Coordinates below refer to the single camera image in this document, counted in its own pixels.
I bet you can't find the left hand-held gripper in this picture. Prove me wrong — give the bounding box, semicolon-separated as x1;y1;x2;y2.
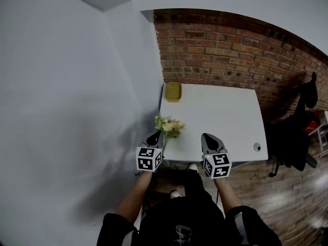
135;130;164;174

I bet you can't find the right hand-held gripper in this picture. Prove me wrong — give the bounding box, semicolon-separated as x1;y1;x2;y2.
200;133;232;180

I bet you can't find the yellow container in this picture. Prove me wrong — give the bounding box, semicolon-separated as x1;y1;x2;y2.
163;81;183;104

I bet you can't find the person's right forearm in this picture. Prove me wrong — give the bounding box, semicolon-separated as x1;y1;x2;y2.
214;176;243;215

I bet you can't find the person's left forearm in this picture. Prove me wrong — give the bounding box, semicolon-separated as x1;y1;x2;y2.
114;171;154;224

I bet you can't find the bouquet of pale flowers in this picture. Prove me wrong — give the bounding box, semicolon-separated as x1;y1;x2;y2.
154;114;186;151

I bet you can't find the white table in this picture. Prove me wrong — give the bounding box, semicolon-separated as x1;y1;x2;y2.
159;83;269;162

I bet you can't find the person's black clothing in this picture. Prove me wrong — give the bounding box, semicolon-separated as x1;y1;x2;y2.
96;170;283;246

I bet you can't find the black office chair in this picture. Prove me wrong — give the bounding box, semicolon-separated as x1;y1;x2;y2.
266;71;319;178

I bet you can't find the red box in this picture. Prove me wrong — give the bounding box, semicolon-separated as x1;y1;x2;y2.
303;120;321;135

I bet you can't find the white shelf rack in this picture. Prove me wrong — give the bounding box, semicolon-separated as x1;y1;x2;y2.
309;111;328;158

